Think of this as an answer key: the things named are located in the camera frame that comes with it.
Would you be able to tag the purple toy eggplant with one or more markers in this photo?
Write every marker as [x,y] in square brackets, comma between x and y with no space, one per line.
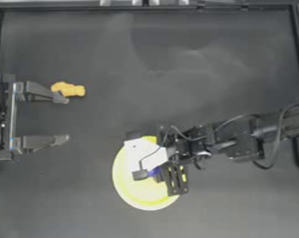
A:
[156,171]

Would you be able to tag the yellow plate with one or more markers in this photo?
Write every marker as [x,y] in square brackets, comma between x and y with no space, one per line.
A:
[135,189]

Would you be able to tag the orange toy fried food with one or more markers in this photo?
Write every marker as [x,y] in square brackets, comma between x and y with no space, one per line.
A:
[72,90]

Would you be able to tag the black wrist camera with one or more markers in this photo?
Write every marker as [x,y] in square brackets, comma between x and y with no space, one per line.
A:
[140,174]

